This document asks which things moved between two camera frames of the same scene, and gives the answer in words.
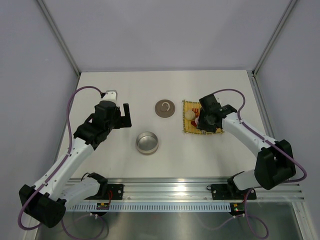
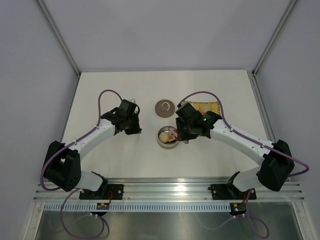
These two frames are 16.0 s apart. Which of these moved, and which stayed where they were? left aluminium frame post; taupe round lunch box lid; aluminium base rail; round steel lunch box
Moved: round steel lunch box
Stayed: aluminium base rail; taupe round lunch box lid; left aluminium frame post
